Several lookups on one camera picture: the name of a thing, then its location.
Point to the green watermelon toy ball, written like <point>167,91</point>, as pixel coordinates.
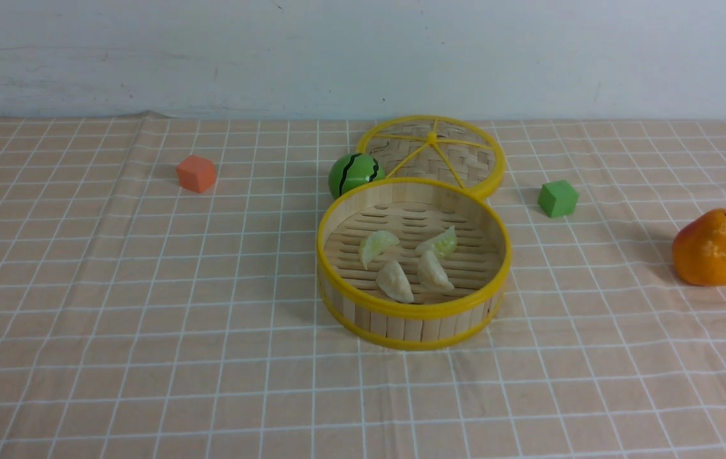
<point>351,171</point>

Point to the green dumpling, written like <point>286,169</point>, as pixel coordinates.
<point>442,245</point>
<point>375,244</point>

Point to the beige dumpling front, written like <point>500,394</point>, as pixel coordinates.
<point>431,274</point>

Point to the checked peach tablecloth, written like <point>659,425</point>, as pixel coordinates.
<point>142,320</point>

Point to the green dumpling front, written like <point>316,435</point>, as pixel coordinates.
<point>375,244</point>

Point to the green cube block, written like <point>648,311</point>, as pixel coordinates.
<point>558,198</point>

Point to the bamboo steamer tray yellow rim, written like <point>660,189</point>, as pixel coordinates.
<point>415,210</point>

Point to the orange yellow toy pear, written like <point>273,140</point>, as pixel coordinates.
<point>699,250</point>

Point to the orange cube block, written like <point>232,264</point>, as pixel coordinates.
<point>196,174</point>

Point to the beige dumpling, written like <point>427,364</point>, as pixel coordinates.
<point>392,280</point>
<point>431,274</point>

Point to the bamboo steamer lid yellow rim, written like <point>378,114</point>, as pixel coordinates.
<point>438,148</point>

